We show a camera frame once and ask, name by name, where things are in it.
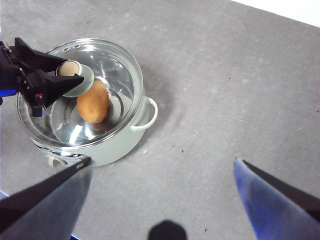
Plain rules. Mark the brown potato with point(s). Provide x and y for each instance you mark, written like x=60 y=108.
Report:
x=93 y=102

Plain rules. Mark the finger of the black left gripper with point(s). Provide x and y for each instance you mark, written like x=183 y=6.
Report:
x=37 y=58
x=55 y=87

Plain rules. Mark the pale green electric cooking pot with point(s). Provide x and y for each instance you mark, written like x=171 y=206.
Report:
x=117 y=147

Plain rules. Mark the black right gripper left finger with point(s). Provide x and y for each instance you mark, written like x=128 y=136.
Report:
x=50 y=200

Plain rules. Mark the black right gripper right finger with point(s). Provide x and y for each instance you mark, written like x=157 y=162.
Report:
x=275 y=210

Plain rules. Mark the glass lid with green knob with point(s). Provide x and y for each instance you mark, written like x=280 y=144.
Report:
x=120 y=72

